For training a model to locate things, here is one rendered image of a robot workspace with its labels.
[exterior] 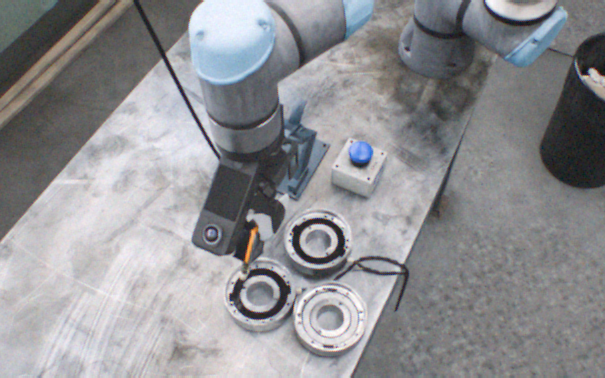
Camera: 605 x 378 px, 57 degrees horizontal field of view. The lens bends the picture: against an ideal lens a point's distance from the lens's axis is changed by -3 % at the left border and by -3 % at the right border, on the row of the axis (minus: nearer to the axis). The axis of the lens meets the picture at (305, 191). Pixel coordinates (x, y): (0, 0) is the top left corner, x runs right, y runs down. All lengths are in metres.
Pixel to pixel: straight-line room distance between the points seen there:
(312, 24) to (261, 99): 0.08
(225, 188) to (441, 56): 0.62
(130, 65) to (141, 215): 1.48
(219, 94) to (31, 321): 0.55
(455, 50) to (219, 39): 0.71
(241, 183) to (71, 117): 1.72
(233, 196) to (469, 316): 1.25
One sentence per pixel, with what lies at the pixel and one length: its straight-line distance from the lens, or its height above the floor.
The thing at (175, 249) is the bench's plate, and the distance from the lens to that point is 0.94.
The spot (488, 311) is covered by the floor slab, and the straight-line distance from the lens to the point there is 1.80.
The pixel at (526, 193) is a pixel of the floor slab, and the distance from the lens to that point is 2.05.
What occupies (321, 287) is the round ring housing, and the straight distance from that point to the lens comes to 0.85.
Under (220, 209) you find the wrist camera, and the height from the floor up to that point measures 1.08.
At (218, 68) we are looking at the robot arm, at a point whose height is 1.26.
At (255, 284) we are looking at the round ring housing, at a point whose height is 0.82.
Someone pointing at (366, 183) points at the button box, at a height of 0.84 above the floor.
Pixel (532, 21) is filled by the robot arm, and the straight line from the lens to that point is 0.97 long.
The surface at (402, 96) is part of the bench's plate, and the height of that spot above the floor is 0.80.
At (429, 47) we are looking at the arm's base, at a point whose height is 0.86.
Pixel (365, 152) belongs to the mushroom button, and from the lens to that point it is 0.92.
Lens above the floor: 1.61
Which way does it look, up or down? 57 degrees down
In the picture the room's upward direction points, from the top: 1 degrees counter-clockwise
